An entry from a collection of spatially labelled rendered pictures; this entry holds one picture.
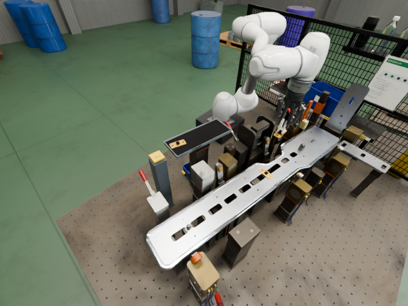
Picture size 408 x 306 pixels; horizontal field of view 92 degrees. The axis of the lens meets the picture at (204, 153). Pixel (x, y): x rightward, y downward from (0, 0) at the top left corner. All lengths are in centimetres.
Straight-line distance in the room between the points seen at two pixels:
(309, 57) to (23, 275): 243
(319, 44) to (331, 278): 112
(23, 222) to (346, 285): 263
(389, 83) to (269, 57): 119
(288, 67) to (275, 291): 103
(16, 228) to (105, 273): 152
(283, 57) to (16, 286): 238
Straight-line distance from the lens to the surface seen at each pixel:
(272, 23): 139
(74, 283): 214
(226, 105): 162
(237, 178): 112
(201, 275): 83
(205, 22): 465
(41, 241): 245
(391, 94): 186
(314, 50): 87
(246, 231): 94
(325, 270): 139
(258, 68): 76
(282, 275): 128
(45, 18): 663
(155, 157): 100
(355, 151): 161
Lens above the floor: 187
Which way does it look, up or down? 45 degrees down
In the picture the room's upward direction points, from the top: 2 degrees clockwise
